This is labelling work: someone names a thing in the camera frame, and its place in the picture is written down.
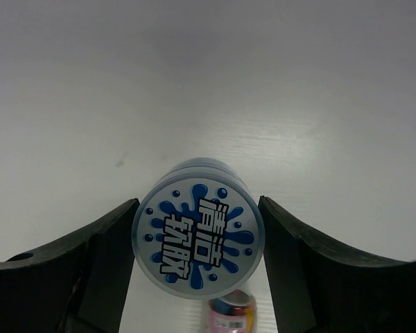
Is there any pink clear tube case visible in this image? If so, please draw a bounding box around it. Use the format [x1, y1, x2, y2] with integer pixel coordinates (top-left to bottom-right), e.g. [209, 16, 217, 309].
[201, 286, 257, 333]

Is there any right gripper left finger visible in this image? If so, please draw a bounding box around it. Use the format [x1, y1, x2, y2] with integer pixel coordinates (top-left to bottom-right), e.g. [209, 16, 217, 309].
[0, 199, 139, 332]

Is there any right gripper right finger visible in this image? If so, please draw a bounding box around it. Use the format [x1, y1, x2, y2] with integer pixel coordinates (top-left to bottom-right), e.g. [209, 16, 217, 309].
[259, 196, 416, 332]

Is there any blue slime jar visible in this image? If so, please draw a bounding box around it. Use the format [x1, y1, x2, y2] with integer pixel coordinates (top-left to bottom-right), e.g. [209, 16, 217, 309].
[132, 157, 265, 300]

